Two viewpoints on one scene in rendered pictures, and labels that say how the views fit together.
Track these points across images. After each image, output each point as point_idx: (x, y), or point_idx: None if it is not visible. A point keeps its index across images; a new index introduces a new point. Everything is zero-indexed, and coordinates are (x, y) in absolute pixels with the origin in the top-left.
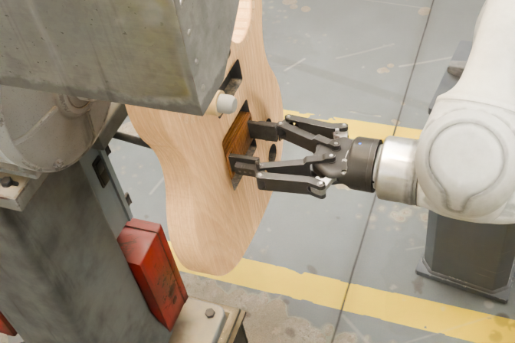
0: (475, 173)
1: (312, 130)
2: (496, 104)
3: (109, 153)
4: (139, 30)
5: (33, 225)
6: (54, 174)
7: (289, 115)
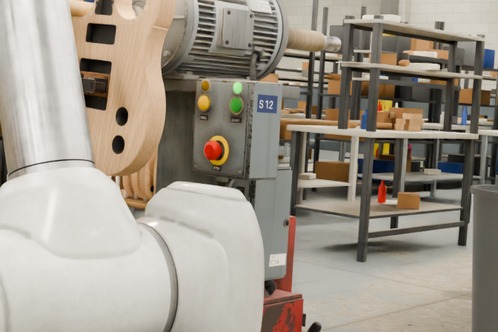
0: None
1: None
2: None
3: (250, 196)
4: None
5: (167, 145)
6: (193, 135)
7: (93, 78)
